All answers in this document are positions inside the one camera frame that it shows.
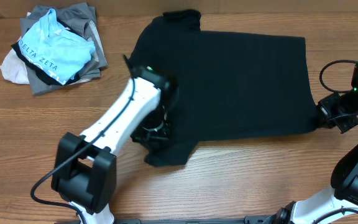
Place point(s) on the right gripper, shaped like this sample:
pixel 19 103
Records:
pixel 323 107

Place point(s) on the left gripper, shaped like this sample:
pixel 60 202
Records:
pixel 149 141

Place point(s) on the black t-shirt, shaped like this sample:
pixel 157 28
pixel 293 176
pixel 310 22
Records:
pixel 230 85

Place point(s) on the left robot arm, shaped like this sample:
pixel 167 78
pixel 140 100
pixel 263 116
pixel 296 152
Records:
pixel 86 164

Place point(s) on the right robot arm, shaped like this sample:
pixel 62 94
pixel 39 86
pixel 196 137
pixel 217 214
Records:
pixel 340 199

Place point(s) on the light blue folded t-shirt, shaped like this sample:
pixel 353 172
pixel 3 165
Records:
pixel 56 52

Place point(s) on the grey folded garment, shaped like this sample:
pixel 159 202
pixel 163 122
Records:
pixel 81 18

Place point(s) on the black folded garment in pile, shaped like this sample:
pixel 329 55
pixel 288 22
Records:
pixel 39 73

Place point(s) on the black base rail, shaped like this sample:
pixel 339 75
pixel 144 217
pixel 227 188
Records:
pixel 258 219

